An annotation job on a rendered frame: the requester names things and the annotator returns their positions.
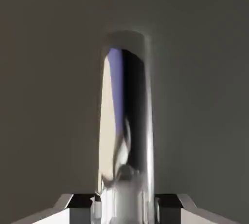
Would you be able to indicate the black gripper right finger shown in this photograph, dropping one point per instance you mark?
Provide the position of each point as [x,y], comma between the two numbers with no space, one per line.
[171,204]

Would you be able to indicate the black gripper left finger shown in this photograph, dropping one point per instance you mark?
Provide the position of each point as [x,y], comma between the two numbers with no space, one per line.
[77,204]

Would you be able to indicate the grey drawer front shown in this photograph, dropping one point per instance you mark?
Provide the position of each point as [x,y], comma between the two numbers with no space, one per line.
[48,81]

